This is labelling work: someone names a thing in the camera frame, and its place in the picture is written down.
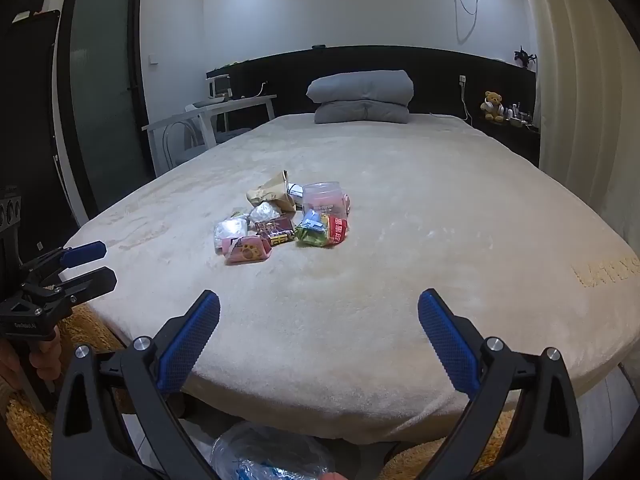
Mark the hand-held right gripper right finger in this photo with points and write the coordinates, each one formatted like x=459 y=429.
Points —
x=447 y=342

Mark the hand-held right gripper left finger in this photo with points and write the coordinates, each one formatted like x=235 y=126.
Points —
x=187 y=345

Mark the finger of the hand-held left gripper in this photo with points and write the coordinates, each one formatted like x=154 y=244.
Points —
x=95 y=280
x=85 y=253

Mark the pink bear print box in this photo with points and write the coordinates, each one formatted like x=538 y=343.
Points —
x=248 y=251

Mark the small clear plastic packet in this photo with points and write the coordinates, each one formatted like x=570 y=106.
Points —
x=230 y=230

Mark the large clear plastic bag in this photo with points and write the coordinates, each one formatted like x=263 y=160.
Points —
x=265 y=452

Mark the dark red snack wrapper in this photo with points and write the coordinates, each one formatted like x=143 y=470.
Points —
x=275 y=230

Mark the white plastic wrapper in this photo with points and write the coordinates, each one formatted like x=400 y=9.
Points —
x=264 y=211

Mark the red snack packet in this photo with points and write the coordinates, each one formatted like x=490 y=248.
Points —
x=337 y=230

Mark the green blue snack packet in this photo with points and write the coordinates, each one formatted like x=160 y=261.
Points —
x=310 y=228

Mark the brown paper bag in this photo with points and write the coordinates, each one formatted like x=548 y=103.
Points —
x=270 y=192

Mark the clear plastic jar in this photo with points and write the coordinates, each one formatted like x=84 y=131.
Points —
x=325 y=195

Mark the person's left hand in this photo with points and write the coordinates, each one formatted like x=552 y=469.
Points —
x=48 y=362

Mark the beige blanket bed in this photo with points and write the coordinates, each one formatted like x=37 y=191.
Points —
x=400 y=270

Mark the brown shaggy fleece fabric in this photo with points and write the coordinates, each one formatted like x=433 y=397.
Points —
x=25 y=440
x=492 y=442

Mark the black panel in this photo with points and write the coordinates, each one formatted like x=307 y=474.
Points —
x=30 y=110

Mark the frosted glass black door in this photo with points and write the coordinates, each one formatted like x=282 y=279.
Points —
x=100 y=85

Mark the white chair grey cushion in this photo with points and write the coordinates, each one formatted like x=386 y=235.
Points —
x=235 y=134

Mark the black bedside shelf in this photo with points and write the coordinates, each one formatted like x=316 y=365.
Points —
x=510 y=142

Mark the white desk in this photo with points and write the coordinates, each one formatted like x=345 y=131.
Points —
x=240 y=102

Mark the cluster of small bottles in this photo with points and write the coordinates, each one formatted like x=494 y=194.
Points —
x=517 y=115

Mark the brown teddy bear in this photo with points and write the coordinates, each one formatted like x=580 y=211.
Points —
x=492 y=107

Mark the folded grey duvet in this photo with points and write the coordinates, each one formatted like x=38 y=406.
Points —
x=360 y=95

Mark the black headboard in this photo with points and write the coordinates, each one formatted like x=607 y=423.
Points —
x=280 y=75

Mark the cream curtain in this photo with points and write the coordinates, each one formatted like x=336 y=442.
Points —
x=585 y=110

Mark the small black plant figure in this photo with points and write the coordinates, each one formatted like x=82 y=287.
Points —
x=524 y=56

